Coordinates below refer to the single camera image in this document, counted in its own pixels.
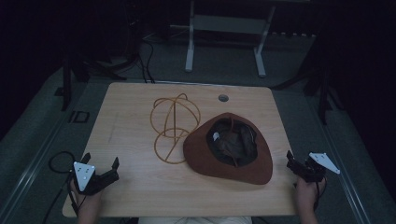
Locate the brown felt hat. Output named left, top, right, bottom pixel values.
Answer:
left=182, top=112, right=274, bottom=186

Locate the person's right hand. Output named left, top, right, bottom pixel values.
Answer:
left=294, top=175, right=327, bottom=216

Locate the gold wire hat stand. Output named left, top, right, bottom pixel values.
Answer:
left=149, top=92, right=202, bottom=165

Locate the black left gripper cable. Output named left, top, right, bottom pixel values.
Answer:
left=42, top=150, right=82, bottom=224

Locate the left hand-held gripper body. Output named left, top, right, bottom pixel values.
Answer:
left=72, top=161, right=120, bottom=197

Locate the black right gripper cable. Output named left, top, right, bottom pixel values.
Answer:
left=312, top=175, right=328, bottom=212

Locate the white metal desk frame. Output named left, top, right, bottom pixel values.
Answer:
left=184, top=0, right=277, bottom=78

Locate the black metal stand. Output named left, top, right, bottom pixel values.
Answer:
left=270, top=34, right=345, bottom=126
left=54, top=46, right=141, bottom=112

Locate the black floor cable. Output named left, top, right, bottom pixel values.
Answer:
left=136, top=29, right=191, bottom=84

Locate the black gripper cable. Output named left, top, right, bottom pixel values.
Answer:
left=42, top=150, right=82, bottom=224
left=312, top=175, right=328, bottom=212

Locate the person's left hand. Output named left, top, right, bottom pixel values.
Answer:
left=69, top=179, right=104, bottom=218

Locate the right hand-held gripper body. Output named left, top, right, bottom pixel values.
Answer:
left=291, top=151, right=341, bottom=184

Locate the black floor socket box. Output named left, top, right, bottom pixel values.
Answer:
left=68, top=110, right=91, bottom=124

